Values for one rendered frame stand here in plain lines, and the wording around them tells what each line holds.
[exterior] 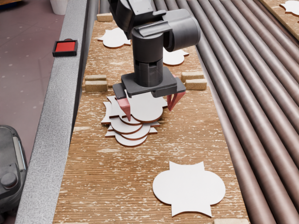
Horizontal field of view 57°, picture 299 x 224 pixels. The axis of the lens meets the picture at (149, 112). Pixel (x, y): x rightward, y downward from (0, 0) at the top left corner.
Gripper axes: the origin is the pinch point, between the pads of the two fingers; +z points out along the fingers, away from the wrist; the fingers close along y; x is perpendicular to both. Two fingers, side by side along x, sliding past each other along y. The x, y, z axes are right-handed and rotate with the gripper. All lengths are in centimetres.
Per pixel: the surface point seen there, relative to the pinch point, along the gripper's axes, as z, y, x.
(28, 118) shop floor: 95, 52, -121
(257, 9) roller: 6, -66, -51
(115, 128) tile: 2.2, 8.1, 0.2
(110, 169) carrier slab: 4.9, 11.5, 8.6
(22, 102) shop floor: 94, 57, -142
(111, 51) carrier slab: 3.9, 0.9, -35.9
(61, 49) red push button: 4.3, 16.1, -43.7
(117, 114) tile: 1.3, 6.8, -3.2
